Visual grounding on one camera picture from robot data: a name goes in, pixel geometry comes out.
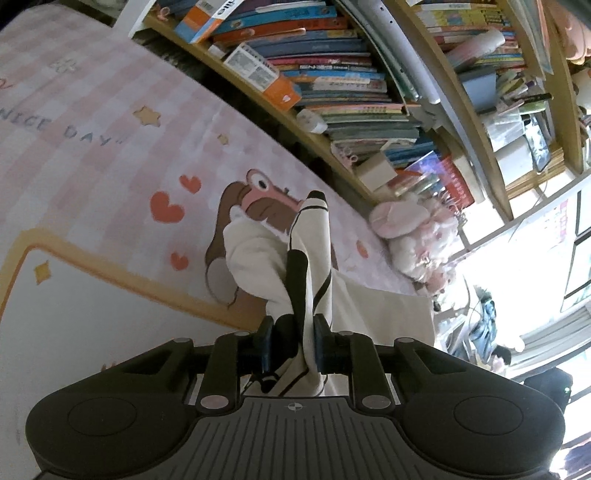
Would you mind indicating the pink plush toy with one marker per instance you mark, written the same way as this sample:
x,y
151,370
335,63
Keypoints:
x,y
572,27

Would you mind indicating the flat white orange box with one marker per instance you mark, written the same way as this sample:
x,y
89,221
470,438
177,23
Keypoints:
x,y
258,74

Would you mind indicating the white orange upright box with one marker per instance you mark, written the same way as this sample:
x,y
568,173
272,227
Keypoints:
x,y
203,21

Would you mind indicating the row of colourful books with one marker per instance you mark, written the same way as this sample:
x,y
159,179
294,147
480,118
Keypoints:
x,y
332,69

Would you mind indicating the upper shelf book pile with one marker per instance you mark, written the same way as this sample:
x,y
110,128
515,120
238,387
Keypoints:
x,y
461,18

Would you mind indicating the red books set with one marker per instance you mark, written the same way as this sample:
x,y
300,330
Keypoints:
x,y
455,184

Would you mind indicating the pink wall poster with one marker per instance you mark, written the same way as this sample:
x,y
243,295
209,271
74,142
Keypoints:
x,y
561,221

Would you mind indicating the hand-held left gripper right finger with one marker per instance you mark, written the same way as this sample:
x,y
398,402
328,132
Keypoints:
x,y
319,350

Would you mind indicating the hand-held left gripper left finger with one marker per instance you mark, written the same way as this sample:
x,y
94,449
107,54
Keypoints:
x,y
265,350

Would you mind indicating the white frame wooden bookshelf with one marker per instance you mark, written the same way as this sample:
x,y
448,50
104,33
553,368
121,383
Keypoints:
x,y
494,161

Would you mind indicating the white printed T-shirt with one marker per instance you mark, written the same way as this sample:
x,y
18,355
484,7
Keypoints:
x,y
258,258

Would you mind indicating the pastel paper roll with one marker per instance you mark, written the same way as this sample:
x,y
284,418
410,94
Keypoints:
x,y
480,44

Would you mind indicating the pink patterned card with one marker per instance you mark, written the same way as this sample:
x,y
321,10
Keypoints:
x,y
344,154

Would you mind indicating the white pink plush rabbit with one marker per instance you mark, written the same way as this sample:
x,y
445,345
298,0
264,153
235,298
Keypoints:
x,y
406,230

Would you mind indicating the small dark tablet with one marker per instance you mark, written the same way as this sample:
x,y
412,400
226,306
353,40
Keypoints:
x,y
539,147

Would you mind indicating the blue patterned cloth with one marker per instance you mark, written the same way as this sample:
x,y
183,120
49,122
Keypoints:
x,y
482,323

